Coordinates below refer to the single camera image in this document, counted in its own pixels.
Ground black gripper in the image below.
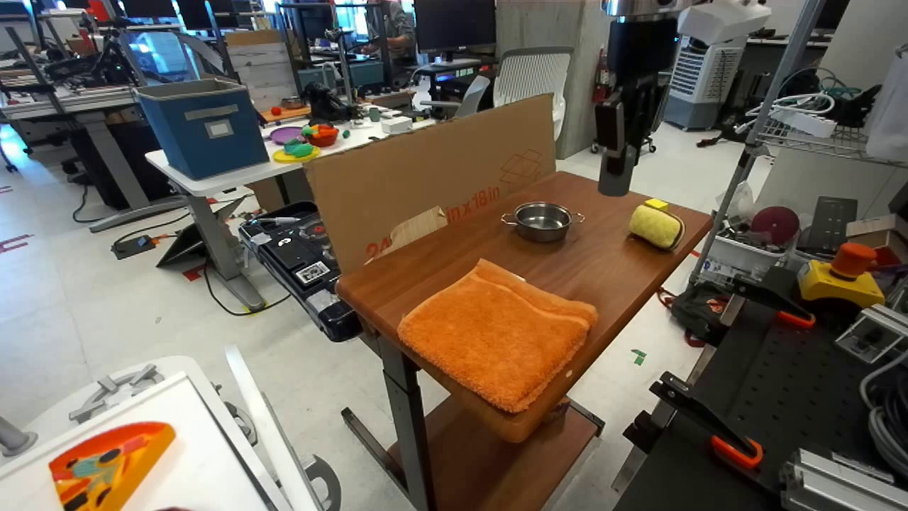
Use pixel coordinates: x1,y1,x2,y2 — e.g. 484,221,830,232
594,85,661,198

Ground maroon round disc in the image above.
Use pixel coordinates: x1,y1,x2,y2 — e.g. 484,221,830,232
750,205,804,249

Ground orange folded towel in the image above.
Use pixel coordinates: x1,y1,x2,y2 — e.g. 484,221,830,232
394,255,603,417

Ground grey perforated bracket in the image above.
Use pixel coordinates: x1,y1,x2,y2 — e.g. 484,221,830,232
807,193,861,255

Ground black perforated workbench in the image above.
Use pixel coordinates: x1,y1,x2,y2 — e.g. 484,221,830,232
613,288,908,511

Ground white chair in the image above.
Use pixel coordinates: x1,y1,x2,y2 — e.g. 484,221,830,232
492,49,577,146

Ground orange toy piece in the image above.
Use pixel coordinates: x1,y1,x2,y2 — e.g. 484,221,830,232
50,421,180,511

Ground blue storage bin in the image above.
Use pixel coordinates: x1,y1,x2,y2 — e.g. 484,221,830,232
138,78,274,181

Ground white sign board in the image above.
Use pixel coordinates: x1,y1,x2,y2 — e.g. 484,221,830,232
226,29,301,117

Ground orange handled black clamp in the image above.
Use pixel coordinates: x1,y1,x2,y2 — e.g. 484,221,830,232
674,276,820,350
621,370,770,478

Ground white power strip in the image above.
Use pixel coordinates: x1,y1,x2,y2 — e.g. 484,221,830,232
765,106,844,143

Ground yellow emergency stop button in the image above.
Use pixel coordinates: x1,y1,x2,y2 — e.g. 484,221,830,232
799,238,888,310

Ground grey metal tools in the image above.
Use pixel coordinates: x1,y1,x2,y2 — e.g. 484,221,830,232
67,363,165,424

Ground white air cooler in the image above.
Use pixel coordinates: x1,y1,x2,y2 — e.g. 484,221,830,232
664,0,775,133

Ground grey partition panel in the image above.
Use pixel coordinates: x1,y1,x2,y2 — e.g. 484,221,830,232
495,0,613,160

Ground white desk with grey legs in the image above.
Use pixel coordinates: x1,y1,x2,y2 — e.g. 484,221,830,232
142,112,441,316

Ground small steel pot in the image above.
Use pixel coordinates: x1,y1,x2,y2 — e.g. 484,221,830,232
499,198,583,247

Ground purple toy plate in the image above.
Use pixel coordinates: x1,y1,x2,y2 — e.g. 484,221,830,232
264,125,308,149

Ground aluminium extrusion rails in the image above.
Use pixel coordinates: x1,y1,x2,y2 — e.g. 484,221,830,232
777,445,908,511

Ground yellow sponge block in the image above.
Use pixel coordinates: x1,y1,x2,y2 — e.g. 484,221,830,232
628,201,685,252

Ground brown cardboard panel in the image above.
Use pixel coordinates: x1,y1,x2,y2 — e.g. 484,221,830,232
305,90,560,278

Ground white round-cornered table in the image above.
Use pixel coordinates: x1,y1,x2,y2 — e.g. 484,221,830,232
0,352,343,511

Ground black foot pedal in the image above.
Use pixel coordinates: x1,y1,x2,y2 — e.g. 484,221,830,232
112,230,160,264

